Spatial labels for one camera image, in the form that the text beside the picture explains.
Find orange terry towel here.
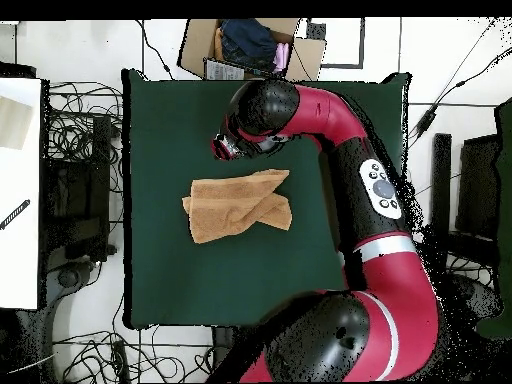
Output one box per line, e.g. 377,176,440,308
181,168,294,245

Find printed paper label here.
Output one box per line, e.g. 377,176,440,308
203,58,246,82

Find tan cloth in box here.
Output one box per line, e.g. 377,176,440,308
212,26,225,63

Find blue jeans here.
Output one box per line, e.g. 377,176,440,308
218,18,280,74

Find pink garment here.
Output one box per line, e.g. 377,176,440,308
272,41,290,74

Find cardboard box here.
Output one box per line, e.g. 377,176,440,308
176,17,327,82

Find black equipment stand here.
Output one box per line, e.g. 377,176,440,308
428,132,503,275
41,115,118,263

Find dark green table cloth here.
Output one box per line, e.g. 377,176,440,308
121,68,412,330

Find black office chair base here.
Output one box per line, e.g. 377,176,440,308
11,259,101,381
447,271,504,321

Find black power adapter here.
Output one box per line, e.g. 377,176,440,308
414,108,438,138

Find beige paper sheet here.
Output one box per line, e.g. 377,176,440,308
0,95,36,152

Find black striped stick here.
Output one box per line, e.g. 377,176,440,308
0,198,32,232

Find white side table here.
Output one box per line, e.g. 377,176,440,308
0,76,44,311

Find black power strip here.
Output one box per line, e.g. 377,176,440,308
110,338,130,383

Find black floor cable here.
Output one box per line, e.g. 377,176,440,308
135,19,175,80

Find black cable tangle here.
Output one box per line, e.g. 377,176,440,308
46,80,124,193
419,223,497,289
51,325,217,383

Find long black adapter cable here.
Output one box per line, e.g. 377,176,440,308
407,17,512,149

